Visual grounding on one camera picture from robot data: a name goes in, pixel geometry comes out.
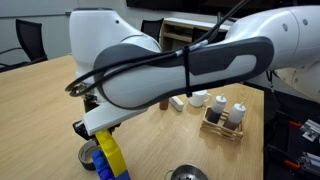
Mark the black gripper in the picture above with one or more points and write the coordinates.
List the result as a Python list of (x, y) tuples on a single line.
[(90, 103)]

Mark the small yellow block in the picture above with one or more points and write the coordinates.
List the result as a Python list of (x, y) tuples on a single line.
[(104, 138)]

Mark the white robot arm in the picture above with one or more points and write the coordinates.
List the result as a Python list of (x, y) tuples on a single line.
[(124, 71)]

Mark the stacked colourful blocks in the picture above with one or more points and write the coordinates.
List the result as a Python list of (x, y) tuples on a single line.
[(109, 163)]

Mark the black tape roll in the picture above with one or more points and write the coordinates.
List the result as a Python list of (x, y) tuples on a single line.
[(84, 155)]

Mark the red-brown sauce bottle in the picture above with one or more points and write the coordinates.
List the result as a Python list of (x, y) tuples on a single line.
[(163, 105)]

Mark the white power strip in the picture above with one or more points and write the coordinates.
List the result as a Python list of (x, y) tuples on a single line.
[(176, 103)]

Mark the black office chair left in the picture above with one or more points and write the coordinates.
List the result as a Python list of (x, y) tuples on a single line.
[(29, 35)]

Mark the black office chair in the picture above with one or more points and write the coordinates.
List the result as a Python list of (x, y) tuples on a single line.
[(29, 35), (152, 28)]

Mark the black office chair middle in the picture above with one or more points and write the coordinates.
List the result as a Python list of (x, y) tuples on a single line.
[(152, 28)]

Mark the white mug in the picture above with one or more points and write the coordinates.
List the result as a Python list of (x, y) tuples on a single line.
[(199, 98)]

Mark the wooden shelf cabinet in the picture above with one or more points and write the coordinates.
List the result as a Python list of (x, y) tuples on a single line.
[(177, 32)]

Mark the small steel pot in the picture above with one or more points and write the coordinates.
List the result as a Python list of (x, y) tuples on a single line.
[(185, 172)]

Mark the dark sauce squeeze bottle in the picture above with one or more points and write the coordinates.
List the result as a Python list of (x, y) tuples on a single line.
[(217, 108)]

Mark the wooden condiment crate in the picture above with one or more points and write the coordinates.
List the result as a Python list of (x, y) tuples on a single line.
[(219, 129)]

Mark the brown sauce squeeze bottle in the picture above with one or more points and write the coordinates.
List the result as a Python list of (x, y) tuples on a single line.
[(235, 116)]

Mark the orange black clamp right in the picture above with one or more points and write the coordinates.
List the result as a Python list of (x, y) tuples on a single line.
[(295, 124)]

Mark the orange black clamp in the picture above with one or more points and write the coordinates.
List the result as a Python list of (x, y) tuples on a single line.
[(292, 165), (295, 124)]

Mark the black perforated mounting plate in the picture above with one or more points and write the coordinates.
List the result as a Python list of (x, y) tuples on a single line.
[(283, 141)]

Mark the orange black clamp left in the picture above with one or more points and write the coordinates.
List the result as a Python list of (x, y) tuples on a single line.
[(292, 165)]

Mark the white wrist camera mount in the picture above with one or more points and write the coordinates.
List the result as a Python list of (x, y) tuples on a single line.
[(107, 115)]

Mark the aluminium bracket right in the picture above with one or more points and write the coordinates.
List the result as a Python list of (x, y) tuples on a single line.
[(311, 130)]

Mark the aluminium bracket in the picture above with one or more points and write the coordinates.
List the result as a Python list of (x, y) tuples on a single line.
[(311, 130), (310, 163)]

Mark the aluminium bracket left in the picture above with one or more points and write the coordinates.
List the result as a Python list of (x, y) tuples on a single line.
[(310, 163)]

